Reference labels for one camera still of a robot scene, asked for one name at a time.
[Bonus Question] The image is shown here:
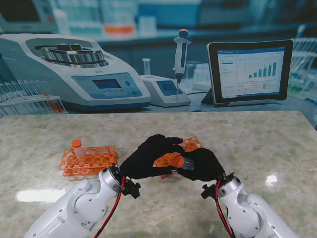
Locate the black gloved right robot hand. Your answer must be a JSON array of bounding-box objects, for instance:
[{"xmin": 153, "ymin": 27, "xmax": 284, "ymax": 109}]
[{"xmin": 177, "ymin": 148, "xmax": 226, "ymax": 182}]

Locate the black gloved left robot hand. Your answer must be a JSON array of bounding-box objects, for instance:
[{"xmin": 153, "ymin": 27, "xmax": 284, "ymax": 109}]
[{"xmin": 119, "ymin": 134, "xmax": 186, "ymax": 180}]

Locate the clear plastic test tube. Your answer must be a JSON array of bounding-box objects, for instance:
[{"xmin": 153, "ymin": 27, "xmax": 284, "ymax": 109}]
[
  {"xmin": 182, "ymin": 157, "xmax": 196, "ymax": 171},
  {"xmin": 74, "ymin": 146, "xmax": 85, "ymax": 164}
]

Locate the orange test tube rack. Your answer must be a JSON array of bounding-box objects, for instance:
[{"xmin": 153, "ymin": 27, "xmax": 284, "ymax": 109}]
[
  {"xmin": 153, "ymin": 136, "xmax": 206, "ymax": 179},
  {"xmin": 58, "ymin": 145, "xmax": 117, "ymax": 177}
]

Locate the printed laboratory backdrop poster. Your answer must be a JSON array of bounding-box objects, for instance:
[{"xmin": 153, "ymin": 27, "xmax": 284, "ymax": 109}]
[{"xmin": 0, "ymin": 0, "xmax": 317, "ymax": 117}]

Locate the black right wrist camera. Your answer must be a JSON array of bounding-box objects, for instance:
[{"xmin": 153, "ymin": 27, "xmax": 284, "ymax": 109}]
[{"xmin": 200, "ymin": 183, "xmax": 217, "ymax": 200}]

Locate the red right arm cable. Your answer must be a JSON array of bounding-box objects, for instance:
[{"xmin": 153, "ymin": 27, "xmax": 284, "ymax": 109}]
[{"xmin": 214, "ymin": 180, "xmax": 235, "ymax": 238}]

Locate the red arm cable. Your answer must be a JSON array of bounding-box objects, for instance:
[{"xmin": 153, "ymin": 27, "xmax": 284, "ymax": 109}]
[
  {"xmin": 214, "ymin": 180, "xmax": 235, "ymax": 238},
  {"xmin": 93, "ymin": 175, "xmax": 126, "ymax": 238}
]

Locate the red left arm cable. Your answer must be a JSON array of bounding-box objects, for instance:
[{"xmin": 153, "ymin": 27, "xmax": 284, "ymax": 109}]
[{"xmin": 93, "ymin": 175, "xmax": 126, "ymax": 238}]

